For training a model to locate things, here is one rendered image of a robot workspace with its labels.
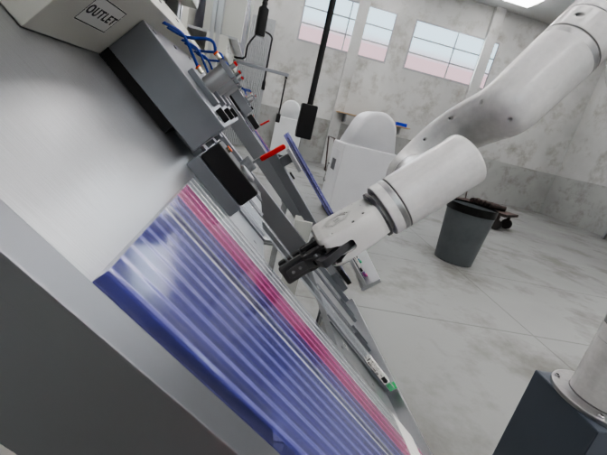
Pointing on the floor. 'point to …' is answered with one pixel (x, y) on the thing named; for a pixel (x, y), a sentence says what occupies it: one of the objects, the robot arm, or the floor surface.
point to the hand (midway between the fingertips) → (294, 266)
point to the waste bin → (463, 231)
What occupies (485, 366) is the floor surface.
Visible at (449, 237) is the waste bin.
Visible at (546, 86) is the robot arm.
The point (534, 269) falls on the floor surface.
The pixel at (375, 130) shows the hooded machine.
